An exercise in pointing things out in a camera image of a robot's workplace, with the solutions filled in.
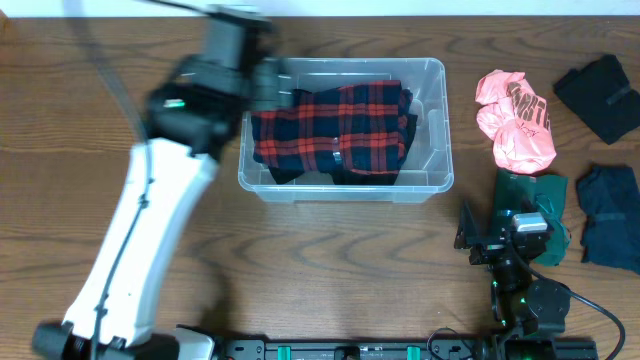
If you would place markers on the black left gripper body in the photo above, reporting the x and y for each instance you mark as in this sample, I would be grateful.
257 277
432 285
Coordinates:
270 81

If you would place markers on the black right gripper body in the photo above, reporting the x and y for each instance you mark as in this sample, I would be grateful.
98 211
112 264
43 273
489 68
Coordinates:
489 251

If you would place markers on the black garment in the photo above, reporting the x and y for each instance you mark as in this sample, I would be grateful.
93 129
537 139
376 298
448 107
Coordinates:
370 177

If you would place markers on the red navy plaid shirt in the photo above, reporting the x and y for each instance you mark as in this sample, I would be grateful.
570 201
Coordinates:
340 130

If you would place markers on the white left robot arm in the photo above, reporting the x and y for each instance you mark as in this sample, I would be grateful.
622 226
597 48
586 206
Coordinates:
181 136

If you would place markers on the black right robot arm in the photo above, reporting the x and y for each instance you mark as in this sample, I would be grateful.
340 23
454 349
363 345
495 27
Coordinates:
531 310

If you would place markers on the dark green folded shirt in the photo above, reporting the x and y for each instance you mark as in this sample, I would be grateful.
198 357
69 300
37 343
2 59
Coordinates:
547 195

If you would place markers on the pink crumpled printed shirt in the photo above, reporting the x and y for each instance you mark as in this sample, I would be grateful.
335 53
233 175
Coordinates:
517 120

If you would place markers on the dark navy folded cloth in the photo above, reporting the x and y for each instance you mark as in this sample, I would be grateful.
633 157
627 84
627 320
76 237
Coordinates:
609 197

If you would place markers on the clear plastic storage bin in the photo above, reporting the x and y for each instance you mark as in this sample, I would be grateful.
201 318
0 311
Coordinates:
428 169

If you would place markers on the black folded cloth top right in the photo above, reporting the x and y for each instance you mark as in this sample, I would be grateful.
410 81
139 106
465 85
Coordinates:
600 94

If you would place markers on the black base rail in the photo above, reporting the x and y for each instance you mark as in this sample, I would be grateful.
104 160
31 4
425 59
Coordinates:
438 348

